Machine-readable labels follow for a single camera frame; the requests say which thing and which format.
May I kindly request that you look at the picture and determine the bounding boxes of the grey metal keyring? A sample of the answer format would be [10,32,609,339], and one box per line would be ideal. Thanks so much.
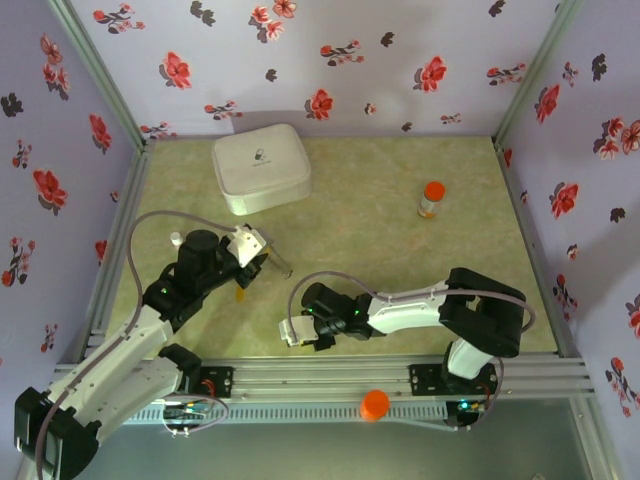
[264,243,295,280]

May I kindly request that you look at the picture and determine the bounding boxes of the white square lidded box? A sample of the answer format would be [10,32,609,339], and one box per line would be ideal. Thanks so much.
[211,123,314,217]

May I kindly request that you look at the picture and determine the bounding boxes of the orange bottle cap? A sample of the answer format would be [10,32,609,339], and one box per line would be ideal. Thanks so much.
[359,389,392,424]

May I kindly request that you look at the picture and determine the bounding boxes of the small electronics board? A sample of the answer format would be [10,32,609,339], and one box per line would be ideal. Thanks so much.
[446,398,489,432]
[163,403,210,425]

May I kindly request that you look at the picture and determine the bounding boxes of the grey lower shelf panel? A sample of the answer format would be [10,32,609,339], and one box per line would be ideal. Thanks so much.
[19,389,621,480]

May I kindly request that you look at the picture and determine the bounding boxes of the orange-capped pill bottle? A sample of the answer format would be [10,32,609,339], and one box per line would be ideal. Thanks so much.
[417,181,447,220]

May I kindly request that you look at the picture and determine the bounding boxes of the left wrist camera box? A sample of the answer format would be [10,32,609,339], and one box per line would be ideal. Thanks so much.
[227,224,267,269]

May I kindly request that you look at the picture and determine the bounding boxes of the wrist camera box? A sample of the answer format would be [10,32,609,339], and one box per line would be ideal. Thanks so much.
[278,314,315,350]
[227,224,267,269]

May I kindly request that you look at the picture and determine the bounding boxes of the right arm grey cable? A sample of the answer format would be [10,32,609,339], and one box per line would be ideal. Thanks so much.
[288,271,536,431]

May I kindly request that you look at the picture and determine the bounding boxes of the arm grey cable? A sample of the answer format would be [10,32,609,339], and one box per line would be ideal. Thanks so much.
[29,210,251,471]
[288,271,536,431]

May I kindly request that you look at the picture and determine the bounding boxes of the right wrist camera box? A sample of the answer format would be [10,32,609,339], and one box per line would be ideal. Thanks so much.
[278,314,315,350]

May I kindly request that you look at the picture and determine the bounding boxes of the aluminium front rail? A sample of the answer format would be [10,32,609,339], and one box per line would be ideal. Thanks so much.
[49,355,596,400]

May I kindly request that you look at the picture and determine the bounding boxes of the left arm grey cable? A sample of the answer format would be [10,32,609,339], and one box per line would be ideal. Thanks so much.
[29,210,251,471]

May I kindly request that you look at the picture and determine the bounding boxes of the aluminium side rail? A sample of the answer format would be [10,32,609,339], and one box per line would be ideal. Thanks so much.
[82,139,156,361]

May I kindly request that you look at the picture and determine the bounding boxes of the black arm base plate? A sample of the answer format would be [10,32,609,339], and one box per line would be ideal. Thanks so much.
[192,365,236,400]
[408,363,501,397]

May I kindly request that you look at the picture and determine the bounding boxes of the white slotted cable duct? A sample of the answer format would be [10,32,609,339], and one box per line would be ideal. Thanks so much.
[119,402,449,426]

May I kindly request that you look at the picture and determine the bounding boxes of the aluminium frame post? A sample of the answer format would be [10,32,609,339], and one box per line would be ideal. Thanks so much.
[47,0,151,151]
[492,0,586,146]

